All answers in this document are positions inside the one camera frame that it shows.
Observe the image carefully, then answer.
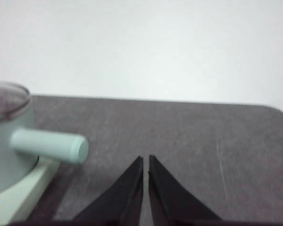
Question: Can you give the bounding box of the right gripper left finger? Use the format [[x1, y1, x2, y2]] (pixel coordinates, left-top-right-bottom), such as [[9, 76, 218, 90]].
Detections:
[[70, 156, 144, 226]]

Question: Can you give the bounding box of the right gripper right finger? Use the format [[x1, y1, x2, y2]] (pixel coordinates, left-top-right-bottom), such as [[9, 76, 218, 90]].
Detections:
[[148, 154, 225, 226]]

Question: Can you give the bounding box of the glass lid with green knob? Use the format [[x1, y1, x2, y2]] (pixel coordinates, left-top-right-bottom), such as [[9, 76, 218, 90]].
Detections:
[[0, 81, 31, 127]]

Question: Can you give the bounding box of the mint green breakfast machine base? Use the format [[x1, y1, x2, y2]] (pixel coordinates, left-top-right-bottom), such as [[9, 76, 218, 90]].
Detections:
[[0, 156, 62, 226]]

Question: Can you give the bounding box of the mint green pot with handle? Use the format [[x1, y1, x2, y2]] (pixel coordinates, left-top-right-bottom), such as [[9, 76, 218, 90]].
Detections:
[[0, 95, 89, 197]]

